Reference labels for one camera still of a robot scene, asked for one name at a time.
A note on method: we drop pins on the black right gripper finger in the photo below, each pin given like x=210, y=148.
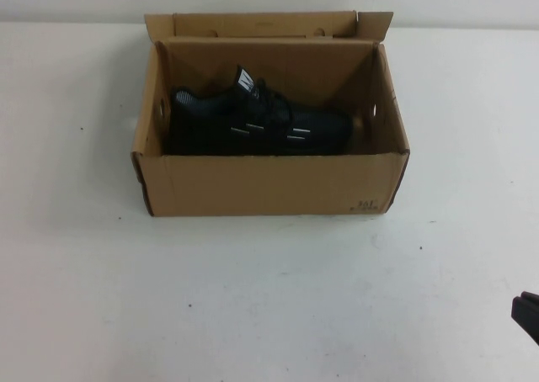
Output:
x=531, y=296
x=528, y=312

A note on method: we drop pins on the brown cardboard shoe box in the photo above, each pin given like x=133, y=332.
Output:
x=273, y=184

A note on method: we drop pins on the black knit sneaker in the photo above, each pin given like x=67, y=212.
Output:
x=210, y=121

